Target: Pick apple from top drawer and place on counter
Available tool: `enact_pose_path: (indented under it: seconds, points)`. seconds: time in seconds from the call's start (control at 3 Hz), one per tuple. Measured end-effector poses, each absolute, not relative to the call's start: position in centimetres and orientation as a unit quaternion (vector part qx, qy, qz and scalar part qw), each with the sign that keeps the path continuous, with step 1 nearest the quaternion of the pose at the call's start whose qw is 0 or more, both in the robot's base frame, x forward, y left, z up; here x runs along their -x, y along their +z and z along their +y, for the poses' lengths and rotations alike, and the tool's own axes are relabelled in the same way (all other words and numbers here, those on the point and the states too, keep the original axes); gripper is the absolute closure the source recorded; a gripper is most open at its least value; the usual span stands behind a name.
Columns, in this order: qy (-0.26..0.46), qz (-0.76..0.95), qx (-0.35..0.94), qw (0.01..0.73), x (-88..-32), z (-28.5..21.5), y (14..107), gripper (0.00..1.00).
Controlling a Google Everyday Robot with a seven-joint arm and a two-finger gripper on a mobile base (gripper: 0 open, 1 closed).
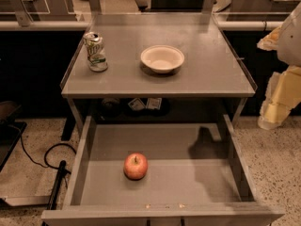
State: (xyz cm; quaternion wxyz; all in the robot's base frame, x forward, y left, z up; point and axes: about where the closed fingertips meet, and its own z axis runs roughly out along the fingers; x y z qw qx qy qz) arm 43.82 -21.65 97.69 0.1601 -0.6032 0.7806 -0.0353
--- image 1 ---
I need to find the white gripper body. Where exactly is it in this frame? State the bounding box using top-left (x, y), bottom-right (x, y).
top-left (277, 3), bottom-right (301, 66)

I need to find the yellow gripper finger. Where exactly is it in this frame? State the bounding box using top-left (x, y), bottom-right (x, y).
top-left (257, 26), bottom-right (281, 51)
top-left (258, 66), bottom-right (301, 130)

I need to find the red apple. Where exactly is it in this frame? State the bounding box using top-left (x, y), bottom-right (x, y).
top-left (123, 153), bottom-right (148, 180)

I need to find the grey open drawer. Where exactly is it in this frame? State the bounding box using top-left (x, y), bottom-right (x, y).
top-left (42, 116), bottom-right (284, 226)

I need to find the grey counter cabinet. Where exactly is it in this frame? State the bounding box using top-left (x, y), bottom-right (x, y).
top-left (62, 13), bottom-right (256, 127)

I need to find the white paper bowl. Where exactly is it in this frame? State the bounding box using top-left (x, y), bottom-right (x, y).
top-left (140, 45), bottom-right (184, 73)

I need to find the white label card right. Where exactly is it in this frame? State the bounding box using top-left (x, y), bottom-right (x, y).
top-left (147, 98), bottom-right (162, 110)

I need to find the white label card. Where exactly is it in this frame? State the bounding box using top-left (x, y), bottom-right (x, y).
top-left (147, 98), bottom-right (162, 110)
top-left (128, 98), bottom-right (145, 111)

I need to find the white label card left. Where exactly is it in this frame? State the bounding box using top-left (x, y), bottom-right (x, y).
top-left (128, 98), bottom-right (145, 111)

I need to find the crushed green soda can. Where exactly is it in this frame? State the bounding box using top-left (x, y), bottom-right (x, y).
top-left (83, 32), bottom-right (108, 73)

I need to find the black power strip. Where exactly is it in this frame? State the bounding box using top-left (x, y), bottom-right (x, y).
top-left (47, 160), bottom-right (67, 210)

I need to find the dark equipment base left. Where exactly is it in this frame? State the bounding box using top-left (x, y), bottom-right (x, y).
top-left (0, 101), bottom-right (26, 171)

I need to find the white horizontal rail pipe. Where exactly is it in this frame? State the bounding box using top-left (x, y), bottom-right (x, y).
top-left (0, 21), bottom-right (282, 31)

